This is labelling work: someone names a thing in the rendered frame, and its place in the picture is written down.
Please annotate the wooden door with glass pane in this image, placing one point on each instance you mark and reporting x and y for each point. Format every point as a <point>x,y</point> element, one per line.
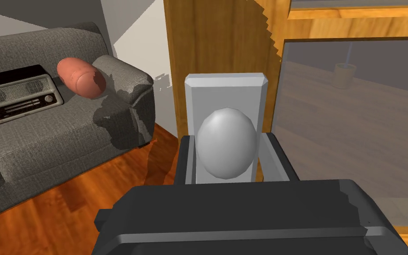
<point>218,35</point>

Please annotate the grey door knob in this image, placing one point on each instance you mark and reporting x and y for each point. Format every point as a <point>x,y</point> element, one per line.
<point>227,141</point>

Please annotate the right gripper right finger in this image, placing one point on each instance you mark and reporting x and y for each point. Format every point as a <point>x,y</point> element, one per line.
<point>277,161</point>

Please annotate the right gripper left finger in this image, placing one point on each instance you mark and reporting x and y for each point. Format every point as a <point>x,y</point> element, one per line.
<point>183,163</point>

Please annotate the grey sofa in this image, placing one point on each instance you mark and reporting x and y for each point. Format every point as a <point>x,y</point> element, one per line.
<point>48,141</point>

